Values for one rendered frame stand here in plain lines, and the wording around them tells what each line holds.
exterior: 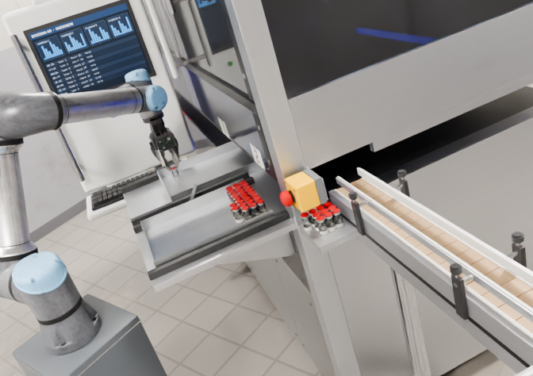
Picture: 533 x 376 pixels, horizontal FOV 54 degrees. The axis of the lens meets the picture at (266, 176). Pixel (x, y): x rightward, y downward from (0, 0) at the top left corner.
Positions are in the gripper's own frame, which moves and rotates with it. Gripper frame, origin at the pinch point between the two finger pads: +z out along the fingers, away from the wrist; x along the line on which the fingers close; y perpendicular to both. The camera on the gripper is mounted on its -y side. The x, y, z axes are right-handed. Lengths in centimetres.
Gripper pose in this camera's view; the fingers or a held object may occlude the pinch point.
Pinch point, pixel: (172, 166)
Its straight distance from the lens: 187.8
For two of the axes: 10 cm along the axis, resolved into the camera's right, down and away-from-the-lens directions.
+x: 9.0, -3.9, 2.1
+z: 2.7, 8.6, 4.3
